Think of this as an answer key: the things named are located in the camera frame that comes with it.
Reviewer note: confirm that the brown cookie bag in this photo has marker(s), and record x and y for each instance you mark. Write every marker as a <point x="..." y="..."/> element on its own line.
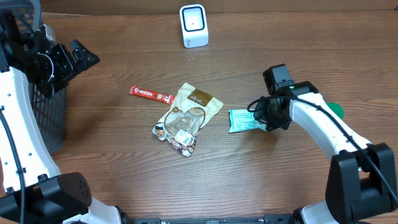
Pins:
<point x="190" y="111"/>

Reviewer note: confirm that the red Nescafe stick sachet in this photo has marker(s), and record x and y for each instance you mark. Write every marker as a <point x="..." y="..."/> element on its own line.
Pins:
<point x="152" y="95"/>

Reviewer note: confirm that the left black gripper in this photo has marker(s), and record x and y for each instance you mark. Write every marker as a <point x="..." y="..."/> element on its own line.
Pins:
<point x="66" y="63"/>

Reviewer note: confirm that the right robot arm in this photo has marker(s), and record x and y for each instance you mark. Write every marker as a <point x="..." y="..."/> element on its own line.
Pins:
<point x="362" y="177"/>

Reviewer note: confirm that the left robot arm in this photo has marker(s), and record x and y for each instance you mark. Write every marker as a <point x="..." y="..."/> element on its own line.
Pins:
<point x="36" y="190"/>

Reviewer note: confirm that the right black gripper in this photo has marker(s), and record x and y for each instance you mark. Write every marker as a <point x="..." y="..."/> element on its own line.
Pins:
<point x="268" y="115"/>

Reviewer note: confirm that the white barcode scanner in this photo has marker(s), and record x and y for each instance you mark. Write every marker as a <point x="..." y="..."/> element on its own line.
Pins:
<point x="194" y="26"/>

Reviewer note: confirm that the green lid jar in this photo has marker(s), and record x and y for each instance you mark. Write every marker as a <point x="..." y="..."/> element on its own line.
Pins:
<point x="337" y="109"/>

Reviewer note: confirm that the grey plastic mesh basket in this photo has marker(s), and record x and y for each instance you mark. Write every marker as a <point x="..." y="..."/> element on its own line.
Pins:
<point x="49" y="114"/>

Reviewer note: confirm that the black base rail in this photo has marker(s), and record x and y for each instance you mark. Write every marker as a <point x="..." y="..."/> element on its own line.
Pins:
<point x="217" y="221"/>

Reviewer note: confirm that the green wet wipes pack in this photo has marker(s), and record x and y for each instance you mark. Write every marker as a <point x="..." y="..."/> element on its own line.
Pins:
<point x="243" y="120"/>

